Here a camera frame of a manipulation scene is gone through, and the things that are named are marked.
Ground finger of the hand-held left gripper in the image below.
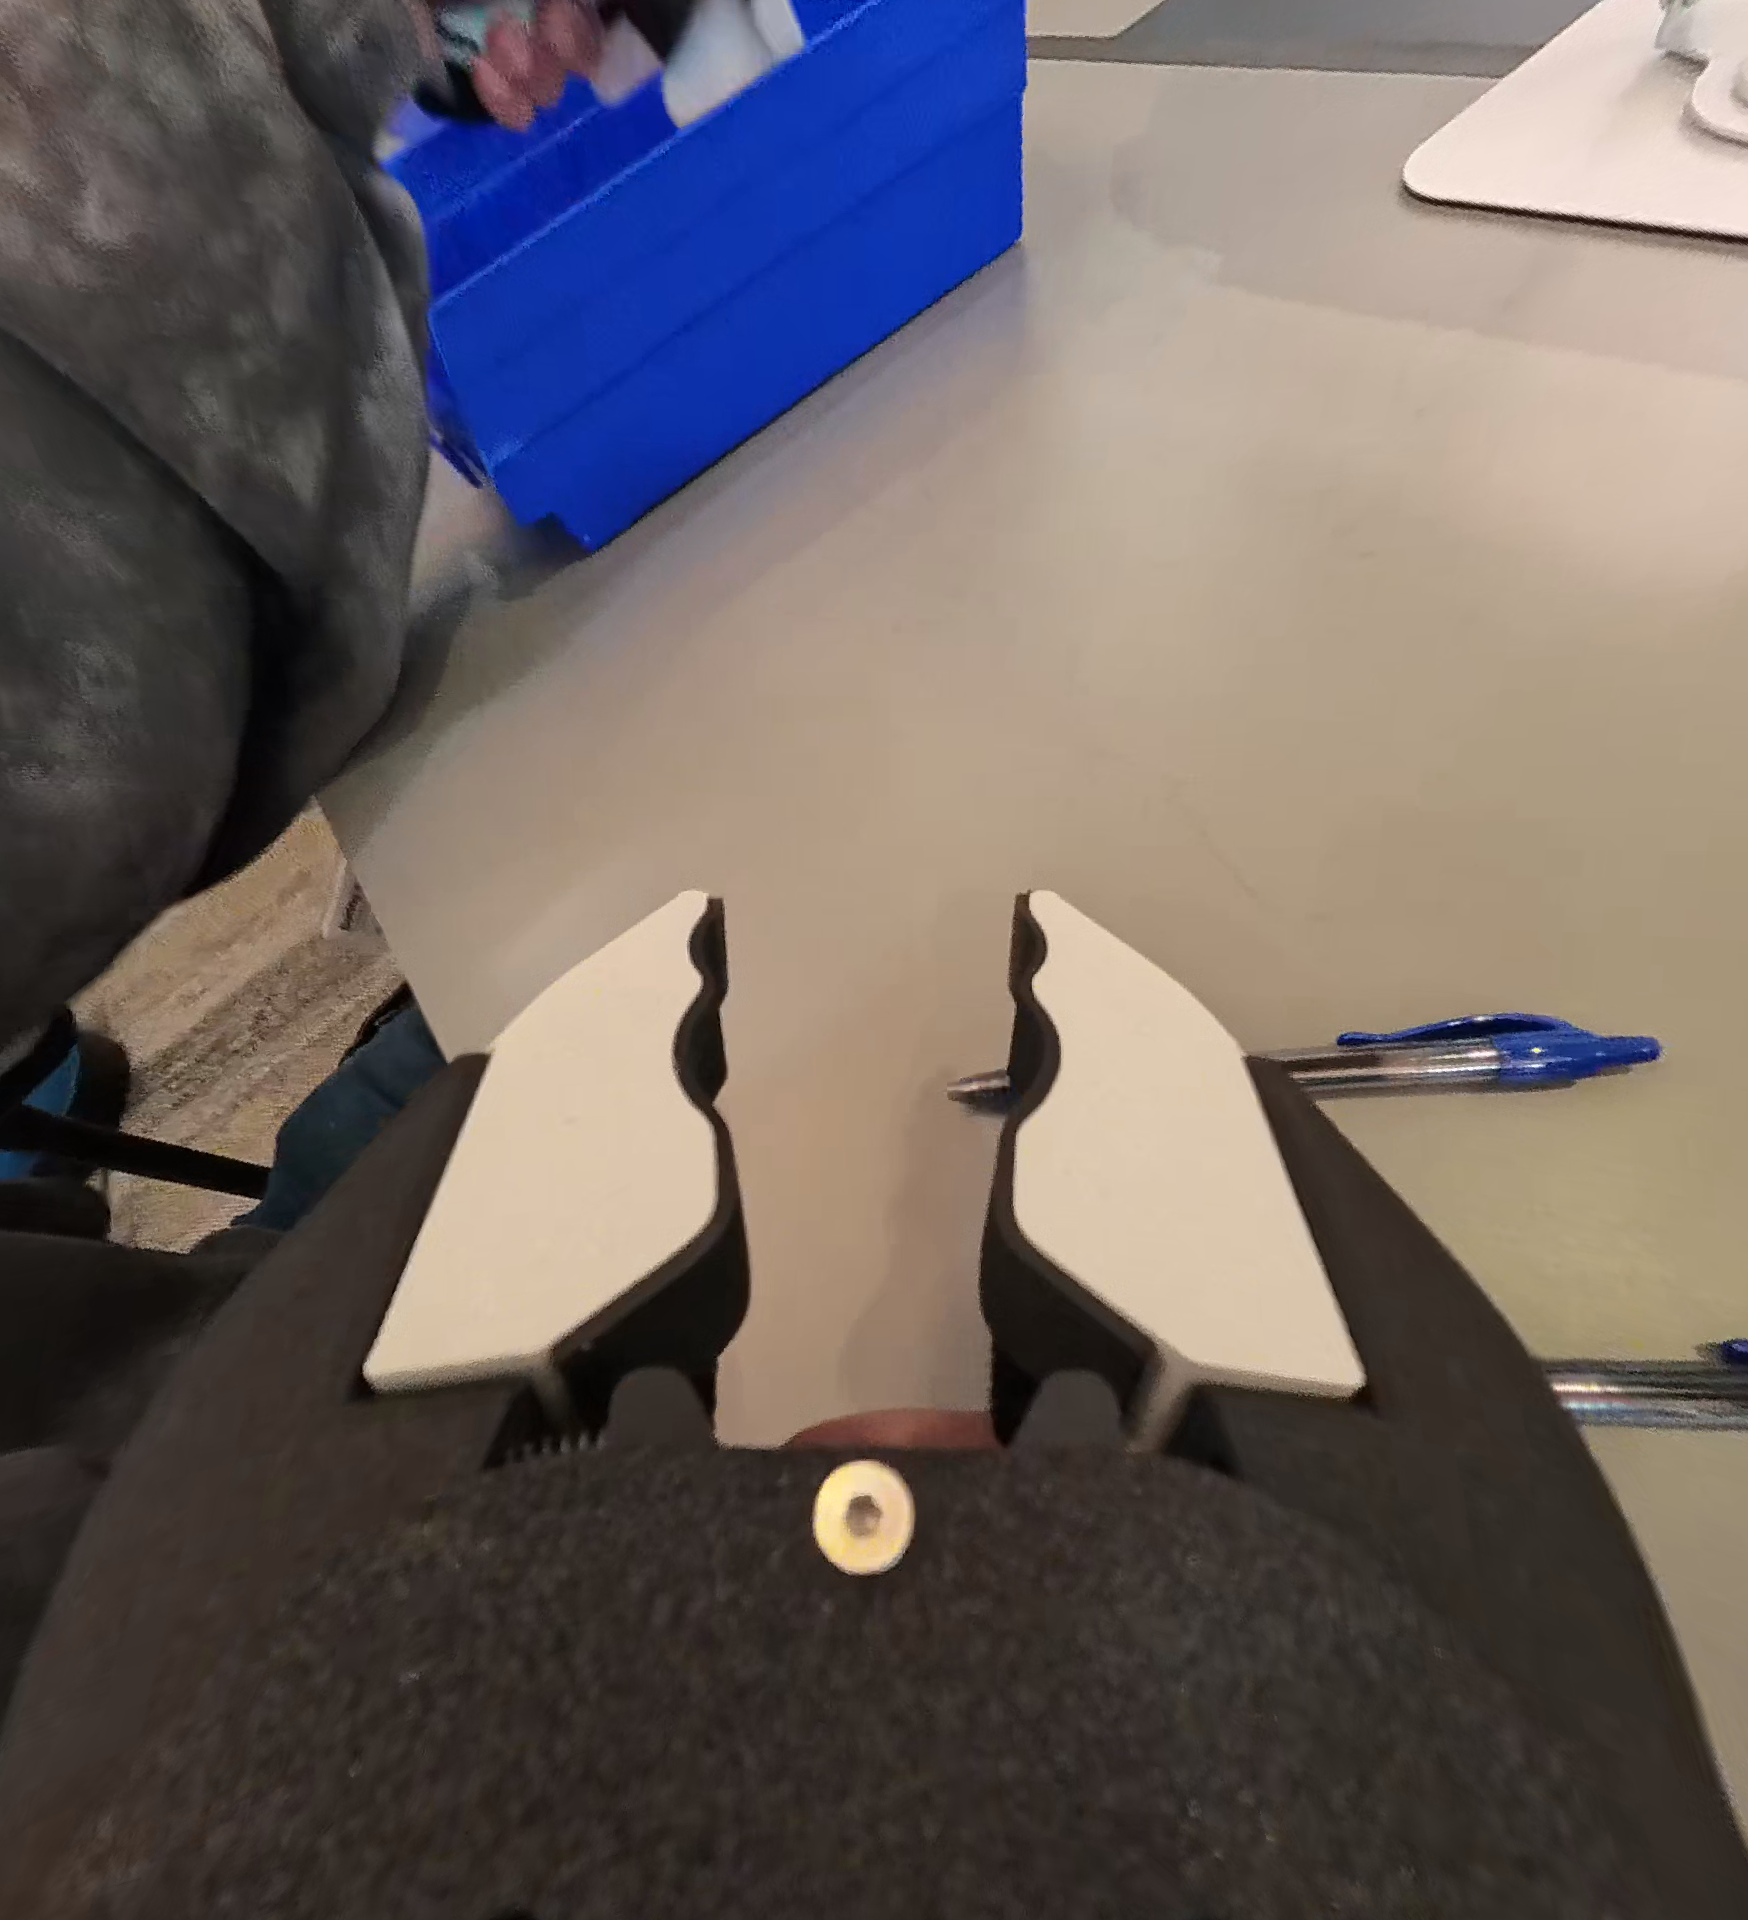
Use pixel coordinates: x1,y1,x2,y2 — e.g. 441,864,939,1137
658,0,803,129

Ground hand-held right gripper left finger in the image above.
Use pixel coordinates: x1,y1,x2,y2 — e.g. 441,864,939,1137
359,893,748,1455

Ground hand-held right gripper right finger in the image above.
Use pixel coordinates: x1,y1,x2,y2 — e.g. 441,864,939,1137
982,889,1367,1457

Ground blue plastic bin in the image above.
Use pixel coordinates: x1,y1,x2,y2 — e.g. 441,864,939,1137
386,0,1028,555

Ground blue pen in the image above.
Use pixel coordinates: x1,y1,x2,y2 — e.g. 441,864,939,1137
1541,1340,1748,1427
945,1016,1662,1112

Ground person's left forearm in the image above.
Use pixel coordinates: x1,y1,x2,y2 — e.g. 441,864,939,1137
0,0,437,1081

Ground person's left hand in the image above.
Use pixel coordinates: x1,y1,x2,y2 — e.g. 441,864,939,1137
469,0,605,129

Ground black office chair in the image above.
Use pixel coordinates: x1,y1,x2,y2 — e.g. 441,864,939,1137
0,1011,276,1238

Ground dark grey desk mat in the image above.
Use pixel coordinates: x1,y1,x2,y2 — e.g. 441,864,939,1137
1026,0,1589,69

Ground white document stand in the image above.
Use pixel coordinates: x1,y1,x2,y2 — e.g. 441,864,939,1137
1401,0,1748,250

